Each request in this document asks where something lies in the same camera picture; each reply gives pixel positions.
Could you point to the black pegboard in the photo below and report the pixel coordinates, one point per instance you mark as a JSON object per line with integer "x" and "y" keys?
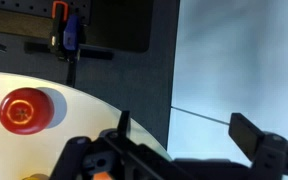
{"x": 24, "y": 6}

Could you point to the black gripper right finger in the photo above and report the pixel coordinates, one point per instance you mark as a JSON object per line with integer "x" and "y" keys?
{"x": 245, "y": 135}

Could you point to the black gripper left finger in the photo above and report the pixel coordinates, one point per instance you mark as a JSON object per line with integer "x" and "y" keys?
{"x": 124, "y": 121}

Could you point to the brown board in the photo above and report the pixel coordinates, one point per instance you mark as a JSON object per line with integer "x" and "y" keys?
{"x": 14, "y": 23}

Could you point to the yellow orange round fruit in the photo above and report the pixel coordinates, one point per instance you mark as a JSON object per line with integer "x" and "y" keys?
{"x": 35, "y": 177}

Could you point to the red tomato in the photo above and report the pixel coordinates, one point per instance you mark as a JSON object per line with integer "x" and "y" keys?
{"x": 25, "y": 111}

